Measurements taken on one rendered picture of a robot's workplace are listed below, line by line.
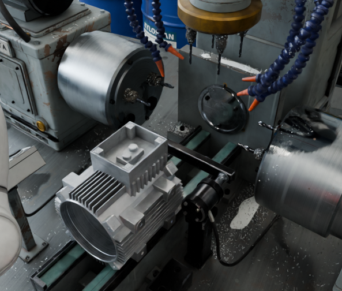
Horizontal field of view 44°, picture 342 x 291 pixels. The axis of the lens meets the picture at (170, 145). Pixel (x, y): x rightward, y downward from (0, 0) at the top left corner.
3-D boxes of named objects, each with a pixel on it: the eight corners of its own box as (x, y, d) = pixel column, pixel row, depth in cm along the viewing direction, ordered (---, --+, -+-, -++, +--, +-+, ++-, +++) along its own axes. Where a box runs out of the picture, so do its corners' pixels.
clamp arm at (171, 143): (236, 178, 98) (149, 135, 109) (237, 168, 96) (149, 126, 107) (228, 187, 96) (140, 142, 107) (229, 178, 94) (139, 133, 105)
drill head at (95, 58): (90, 74, 148) (81, 3, 131) (176, 112, 131) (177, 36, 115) (33, 108, 132) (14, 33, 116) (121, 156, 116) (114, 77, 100)
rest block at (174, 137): (177, 148, 136) (178, 118, 128) (196, 156, 133) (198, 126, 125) (166, 157, 132) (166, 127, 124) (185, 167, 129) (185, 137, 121)
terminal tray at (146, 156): (130, 145, 95) (128, 120, 90) (169, 165, 90) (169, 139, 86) (92, 176, 88) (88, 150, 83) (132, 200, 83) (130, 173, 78)
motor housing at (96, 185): (121, 185, 107) (115, 126, 95) (183, 221, 98) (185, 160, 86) (61, 238, 95) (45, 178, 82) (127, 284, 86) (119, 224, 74)
